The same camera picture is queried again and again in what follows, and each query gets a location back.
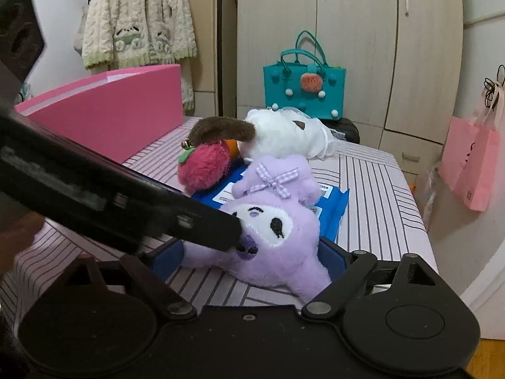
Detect pink plush strawberry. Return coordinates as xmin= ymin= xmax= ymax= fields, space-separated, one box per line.
xmin=177 ymin=140 xmax=232 ymax=195

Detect teal felt handbag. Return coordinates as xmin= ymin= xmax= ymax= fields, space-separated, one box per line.
xmin=263 ymin=30 xmax=347 ymax=121

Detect white plush dog toy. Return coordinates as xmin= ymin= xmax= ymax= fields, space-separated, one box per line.
xmin=187 ymin=107 xmax=346 ymax=160

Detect cream knitted cardigan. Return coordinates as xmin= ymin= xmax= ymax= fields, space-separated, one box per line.
xmin=81 ymin=0 xmax=198 ymax=114

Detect orange soft ball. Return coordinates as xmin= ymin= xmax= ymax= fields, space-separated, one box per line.
xmin=224 ymin=140 xmax=240 ymax=161

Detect beige wardrobe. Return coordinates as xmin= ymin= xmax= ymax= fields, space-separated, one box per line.
xmin=179 ymin=0 xmax=465 ymax=187

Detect purple plush doll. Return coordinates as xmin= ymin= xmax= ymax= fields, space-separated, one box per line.
xmin=182 ymin=155 xmax=331 ymax=303

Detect striped pink table cloth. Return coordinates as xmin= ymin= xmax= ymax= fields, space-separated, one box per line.
xmin=0 ymin=115 xmax=440 ymax=336

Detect pink paper gift bag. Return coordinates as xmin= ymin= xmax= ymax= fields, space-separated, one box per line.
xmin=439 ymin=74 xmax=504 ymax=212

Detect black suitcase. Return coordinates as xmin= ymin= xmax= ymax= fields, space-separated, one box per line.
xmin=322 ymin=117 xmax=360 ymax=144

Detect blue white tissue pack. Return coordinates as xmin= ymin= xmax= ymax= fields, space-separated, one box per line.
xmin=192 ymin=160 xmax=349 ymax=241

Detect pink storage box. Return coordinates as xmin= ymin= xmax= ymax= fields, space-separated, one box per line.
xmin=15 ymin=64 xmax=184 ymax=163

